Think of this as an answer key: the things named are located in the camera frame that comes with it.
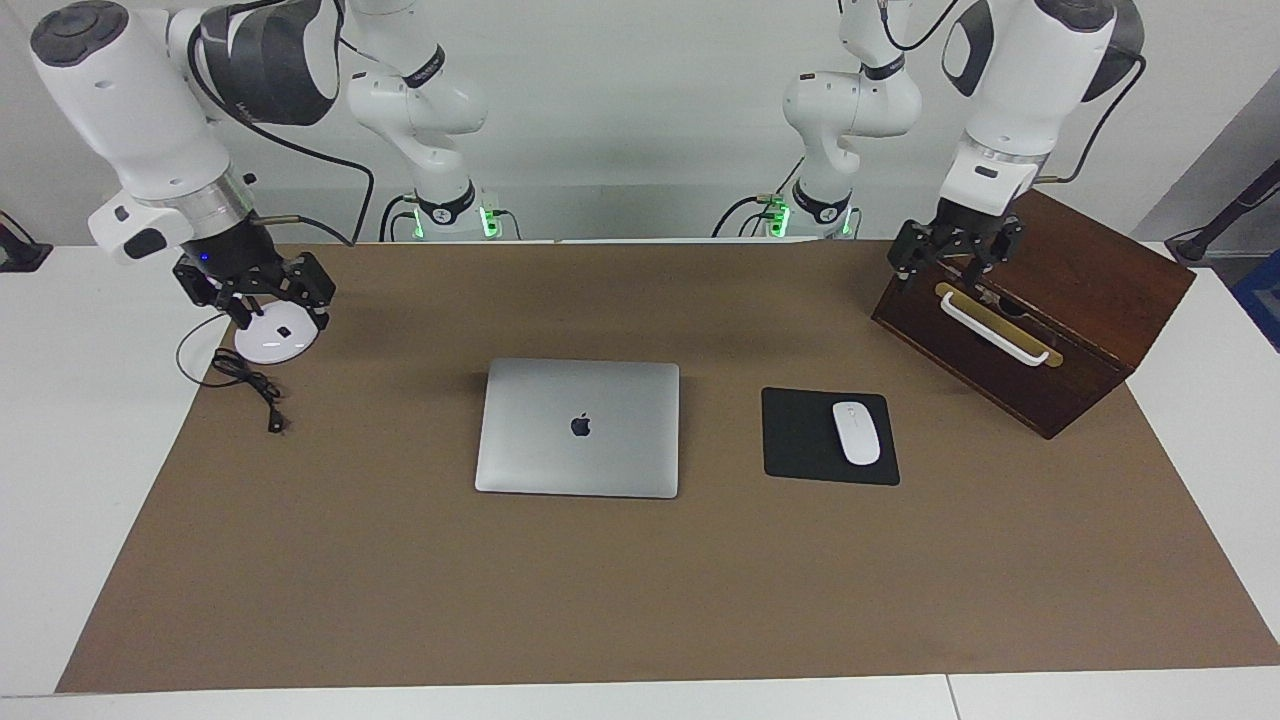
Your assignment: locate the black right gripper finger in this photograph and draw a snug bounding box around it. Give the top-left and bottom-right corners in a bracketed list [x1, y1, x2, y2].
[285, 252, 336, 331]
[175, 258, 251, 329]

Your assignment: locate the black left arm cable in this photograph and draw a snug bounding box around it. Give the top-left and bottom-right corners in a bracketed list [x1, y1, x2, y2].
[880, 0, 1146, 186]

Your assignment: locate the black stand base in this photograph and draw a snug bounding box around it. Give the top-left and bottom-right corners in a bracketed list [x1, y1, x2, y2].
[0, 212, 53, 273]

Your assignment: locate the blue object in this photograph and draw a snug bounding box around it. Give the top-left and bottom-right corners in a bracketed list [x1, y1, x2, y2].
[1230, 250, 1280, 353]

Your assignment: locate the white box handle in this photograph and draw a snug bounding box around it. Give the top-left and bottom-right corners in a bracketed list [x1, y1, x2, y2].
[940, 291, 1051, 368]

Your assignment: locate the brass handle plate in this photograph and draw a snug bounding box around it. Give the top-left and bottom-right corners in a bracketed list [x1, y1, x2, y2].
[935, 282, 1064, 368]

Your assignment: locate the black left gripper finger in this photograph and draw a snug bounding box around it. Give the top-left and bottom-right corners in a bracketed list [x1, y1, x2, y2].
[975, 218, 1025, 291]
[890, 222, 936, 293]

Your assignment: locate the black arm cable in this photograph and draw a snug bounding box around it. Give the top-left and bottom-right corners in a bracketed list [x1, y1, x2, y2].
[188, 0, 376, 248]
[880, 0, 1146, 186]

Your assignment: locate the black lamp power cable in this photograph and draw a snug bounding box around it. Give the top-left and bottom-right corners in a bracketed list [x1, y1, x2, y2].
[176, 310, 291, 436]

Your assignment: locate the white computer mouse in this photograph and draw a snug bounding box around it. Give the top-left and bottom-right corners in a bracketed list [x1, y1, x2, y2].
[832, 401, 882, 467]

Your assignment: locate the black stand with pole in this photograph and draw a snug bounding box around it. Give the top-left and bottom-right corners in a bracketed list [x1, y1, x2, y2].
[1165, 160, 1280, 266]

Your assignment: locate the brown table mat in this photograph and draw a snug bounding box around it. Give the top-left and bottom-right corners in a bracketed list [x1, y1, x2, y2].
[55, 240, 1280, 694]

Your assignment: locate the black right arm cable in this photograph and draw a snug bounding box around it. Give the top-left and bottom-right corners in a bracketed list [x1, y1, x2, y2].
[188, 0, 376, 248]

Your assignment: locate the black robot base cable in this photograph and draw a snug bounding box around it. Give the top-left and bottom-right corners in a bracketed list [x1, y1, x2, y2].
[378, 193, 416, 243]
[712, 160, 791, 238]

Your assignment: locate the black mouse pad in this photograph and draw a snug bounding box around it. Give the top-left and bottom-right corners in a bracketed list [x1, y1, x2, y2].
[761, 387, 901, 487]

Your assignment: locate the dark brown wooden box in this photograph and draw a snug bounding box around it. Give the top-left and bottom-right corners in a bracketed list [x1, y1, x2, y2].
[871, 167, 1197, 441]

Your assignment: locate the silver grey laptop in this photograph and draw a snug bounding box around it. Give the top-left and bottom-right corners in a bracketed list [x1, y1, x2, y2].
[475, 358, 681, 500]

